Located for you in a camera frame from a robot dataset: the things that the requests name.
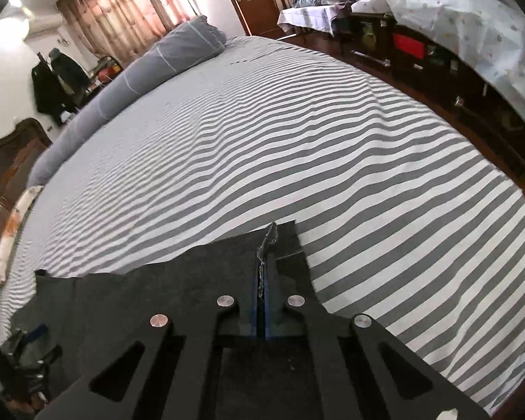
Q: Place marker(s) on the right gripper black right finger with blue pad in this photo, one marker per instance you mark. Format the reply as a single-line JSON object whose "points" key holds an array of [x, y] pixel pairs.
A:
{"points": [[360, 370]]}

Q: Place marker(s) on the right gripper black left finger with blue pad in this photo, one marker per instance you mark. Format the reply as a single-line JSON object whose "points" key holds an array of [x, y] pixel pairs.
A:
{"points": [[145, 345]]}

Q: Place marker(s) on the floral white orange pillow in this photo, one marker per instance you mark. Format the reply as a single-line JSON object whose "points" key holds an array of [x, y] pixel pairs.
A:
{"points": [[12, 228]]}

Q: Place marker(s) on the grey white striped bed sheet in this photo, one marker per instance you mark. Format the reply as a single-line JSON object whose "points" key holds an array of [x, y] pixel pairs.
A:
{"points": [[399, 215]]}

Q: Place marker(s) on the dark wooden headboard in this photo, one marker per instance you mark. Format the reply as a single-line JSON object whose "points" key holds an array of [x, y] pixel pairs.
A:
{"points": [[18, 153]]}

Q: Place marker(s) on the dark hanging jackets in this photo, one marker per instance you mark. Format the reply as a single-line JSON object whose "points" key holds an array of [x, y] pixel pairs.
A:
{"points": [[60, 86]]}

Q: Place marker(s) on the dark wooden low cabinet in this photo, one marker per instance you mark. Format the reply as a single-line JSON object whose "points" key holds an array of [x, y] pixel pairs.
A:
{"points": [[434, 72]]}

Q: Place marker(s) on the grey rolled duvet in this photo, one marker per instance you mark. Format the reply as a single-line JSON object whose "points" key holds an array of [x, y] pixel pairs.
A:
{"points": [[190, 44]]}

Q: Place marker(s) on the white dotted cover cloth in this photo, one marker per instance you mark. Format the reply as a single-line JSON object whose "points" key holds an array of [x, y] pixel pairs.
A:
{"points": [[487, 35]]}

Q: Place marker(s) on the pink patterned curtain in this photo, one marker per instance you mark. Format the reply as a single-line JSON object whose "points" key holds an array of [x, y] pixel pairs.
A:
{"points": [[124, 29]]}

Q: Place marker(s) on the pile of clothes on cabinet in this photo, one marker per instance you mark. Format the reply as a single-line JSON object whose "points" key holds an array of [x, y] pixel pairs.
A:
{"points": [[316, 15]]}

